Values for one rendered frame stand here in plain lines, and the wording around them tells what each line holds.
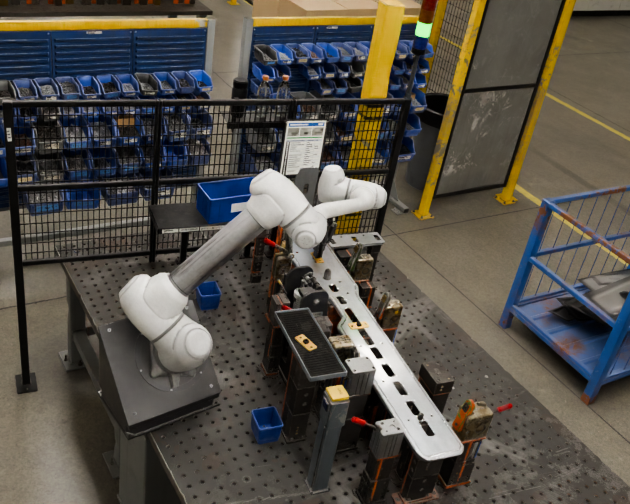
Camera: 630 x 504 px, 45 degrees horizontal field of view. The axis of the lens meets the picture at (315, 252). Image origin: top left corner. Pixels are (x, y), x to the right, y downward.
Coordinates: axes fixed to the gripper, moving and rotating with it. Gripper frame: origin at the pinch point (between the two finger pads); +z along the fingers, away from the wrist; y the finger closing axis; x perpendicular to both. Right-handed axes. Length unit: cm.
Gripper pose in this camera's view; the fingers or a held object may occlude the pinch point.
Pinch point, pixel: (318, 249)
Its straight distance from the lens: 342.4
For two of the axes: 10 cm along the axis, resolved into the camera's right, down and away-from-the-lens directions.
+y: 9.2, -0.8, 3.9
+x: -3.7, -5.5, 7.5
